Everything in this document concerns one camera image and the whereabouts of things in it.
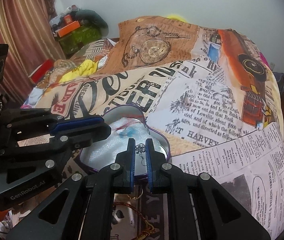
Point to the yellow garment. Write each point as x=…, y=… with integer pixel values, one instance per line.
x=87, y=68

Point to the striped patchwork blanket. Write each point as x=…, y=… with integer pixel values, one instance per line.
x=96, y=51

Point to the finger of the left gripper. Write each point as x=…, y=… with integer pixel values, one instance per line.
x=82, y=137
x=78, y=124

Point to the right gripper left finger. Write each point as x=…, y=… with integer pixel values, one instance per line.
x=82, y=207

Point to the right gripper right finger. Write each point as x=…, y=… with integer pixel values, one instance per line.
x=198, y=206

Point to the purple heart tin box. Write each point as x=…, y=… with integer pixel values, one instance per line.
x=126, y=122

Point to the yellow round object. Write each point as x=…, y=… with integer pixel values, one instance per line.
x=176, y=18

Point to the gold ring jewelry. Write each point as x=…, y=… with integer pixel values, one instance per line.
x=138, y=196

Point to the newspaper print bed quilt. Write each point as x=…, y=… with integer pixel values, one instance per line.
x=210, y=92

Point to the striped brown curtain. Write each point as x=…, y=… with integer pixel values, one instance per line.
x=25, y=28

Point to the dark green plush toy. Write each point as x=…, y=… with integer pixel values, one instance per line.
x=91, y=16

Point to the green cloth covered stand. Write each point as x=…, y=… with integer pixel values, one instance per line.
x=75, y=40

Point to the red box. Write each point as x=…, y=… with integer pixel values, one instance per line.
x=39, y=73

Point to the orange box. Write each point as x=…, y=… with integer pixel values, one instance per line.
x=68, y=28

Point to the silver earring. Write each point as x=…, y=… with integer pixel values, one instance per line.
x=141, y=152

